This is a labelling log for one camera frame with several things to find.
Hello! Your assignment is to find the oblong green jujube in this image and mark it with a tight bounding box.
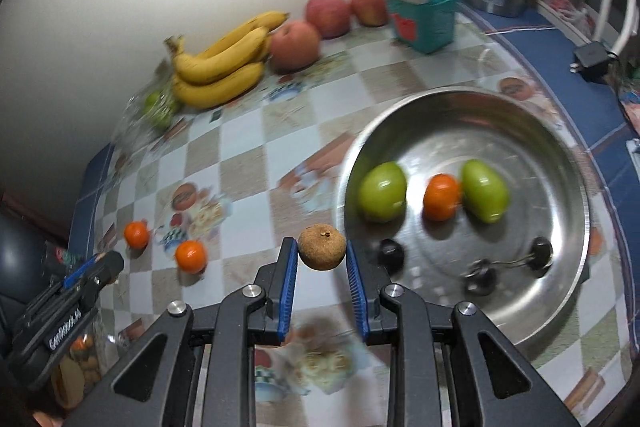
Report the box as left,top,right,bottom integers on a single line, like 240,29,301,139
461,159,511,224

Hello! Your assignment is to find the yellow banana bunch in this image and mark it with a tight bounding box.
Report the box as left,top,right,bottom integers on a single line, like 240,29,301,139
165,11,292,109

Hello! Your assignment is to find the round green jujube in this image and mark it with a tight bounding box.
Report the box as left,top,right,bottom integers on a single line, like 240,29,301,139
357,162,408,223

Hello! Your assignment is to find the brown longan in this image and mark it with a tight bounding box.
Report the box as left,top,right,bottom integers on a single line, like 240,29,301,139
298,224,347,271

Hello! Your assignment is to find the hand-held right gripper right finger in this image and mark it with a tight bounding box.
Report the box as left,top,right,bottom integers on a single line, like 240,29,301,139
345,239,583,427

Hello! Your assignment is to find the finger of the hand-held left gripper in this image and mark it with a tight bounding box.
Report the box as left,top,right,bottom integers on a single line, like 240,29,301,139
62,249,126,295

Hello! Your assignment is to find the pile of small yellow longans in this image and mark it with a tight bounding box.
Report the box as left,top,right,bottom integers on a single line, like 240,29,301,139
72,354,101,385

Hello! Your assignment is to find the teal box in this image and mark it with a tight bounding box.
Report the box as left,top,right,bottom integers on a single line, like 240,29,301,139
387,0,462,54

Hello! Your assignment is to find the clear plastic container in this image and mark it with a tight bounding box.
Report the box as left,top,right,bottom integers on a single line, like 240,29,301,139
50,307,131,410

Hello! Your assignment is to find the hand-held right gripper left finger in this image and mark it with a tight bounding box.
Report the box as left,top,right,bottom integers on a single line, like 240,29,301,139
62,236,301,427

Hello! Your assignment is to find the white cable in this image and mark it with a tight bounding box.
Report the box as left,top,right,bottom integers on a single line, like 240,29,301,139
600,0,632,58

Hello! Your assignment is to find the stainless steel bowl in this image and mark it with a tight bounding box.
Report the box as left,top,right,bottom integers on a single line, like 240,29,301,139
340,88,591,350

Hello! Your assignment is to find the orange tangerine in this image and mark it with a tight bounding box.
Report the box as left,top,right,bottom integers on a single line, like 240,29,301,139
423,174,463,222
175,239,208,274
123,221,151,250

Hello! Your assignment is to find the printed plastic bag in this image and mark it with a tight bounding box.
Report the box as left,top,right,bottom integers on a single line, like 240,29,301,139
542,0,591,38

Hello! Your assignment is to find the small green jujube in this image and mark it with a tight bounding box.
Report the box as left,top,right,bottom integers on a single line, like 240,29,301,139
142,89,182,130

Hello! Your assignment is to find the clear plastic clamshell box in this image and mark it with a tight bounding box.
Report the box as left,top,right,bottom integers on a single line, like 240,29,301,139
112,67,188,148

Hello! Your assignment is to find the dark chair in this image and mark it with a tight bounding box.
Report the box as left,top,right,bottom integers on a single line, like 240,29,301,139
0,192,68,308

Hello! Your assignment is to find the checked printed tablecloth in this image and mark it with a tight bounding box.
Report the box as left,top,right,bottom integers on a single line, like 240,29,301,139
67,0,640,427

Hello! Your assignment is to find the black charger adapter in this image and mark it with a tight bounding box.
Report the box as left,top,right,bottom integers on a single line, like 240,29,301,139
570,43,617,82

